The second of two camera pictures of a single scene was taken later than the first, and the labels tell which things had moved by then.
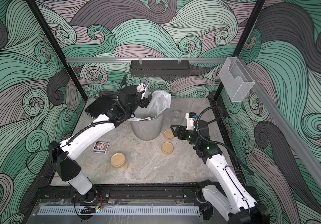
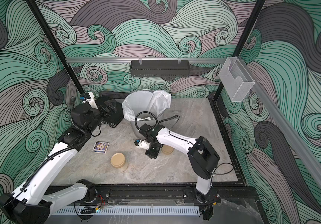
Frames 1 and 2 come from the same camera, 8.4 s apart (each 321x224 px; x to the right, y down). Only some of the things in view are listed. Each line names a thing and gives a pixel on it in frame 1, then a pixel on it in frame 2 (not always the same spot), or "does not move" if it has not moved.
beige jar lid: [167, 148] does not move
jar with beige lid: [118, 161] does not move
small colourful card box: [100, 147] does not move
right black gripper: [182, 136] to [150, 154]
